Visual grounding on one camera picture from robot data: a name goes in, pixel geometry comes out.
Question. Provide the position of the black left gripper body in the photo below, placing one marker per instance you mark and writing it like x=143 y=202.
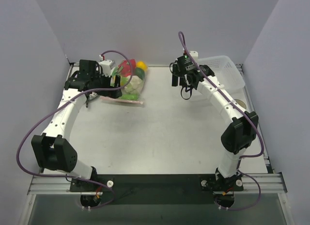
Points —
x=112 y=84

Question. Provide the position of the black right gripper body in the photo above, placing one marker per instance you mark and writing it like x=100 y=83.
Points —
x=176 y=78

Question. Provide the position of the clear zip top bag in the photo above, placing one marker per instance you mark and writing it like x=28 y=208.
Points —
x=124 y=82

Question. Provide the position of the white fake cauliflower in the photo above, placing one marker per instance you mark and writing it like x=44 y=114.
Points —
x=135 y=86

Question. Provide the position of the white plastic basket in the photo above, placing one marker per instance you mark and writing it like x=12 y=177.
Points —
x=227 y=74

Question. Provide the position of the yellow fake lemon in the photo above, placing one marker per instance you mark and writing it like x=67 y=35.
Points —
x=142 y=65

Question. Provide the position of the green fake watermelon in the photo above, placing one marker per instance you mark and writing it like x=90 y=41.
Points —
x=140 y=73

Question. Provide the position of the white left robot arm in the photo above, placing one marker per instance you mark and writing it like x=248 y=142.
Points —
x=52 y=148

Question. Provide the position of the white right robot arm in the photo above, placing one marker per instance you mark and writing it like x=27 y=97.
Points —
x=242 y=125

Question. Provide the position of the red fake dragon fruit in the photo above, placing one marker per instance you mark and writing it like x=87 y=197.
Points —
x=124 y=68

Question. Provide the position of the cream mug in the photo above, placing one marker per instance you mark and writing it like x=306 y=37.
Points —
x=241 y=103

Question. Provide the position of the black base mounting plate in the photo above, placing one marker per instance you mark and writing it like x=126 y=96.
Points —
x=158 y=197

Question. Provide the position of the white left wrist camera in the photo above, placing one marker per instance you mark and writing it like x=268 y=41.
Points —
x=107 y=65

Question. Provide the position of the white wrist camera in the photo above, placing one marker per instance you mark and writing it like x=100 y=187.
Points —
x=107 y=65
x=193 y=53

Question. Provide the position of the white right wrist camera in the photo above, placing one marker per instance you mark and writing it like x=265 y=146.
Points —
x=193 y=53

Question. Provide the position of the aluminium front rail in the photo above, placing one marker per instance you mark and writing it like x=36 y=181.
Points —
x=254 y=183

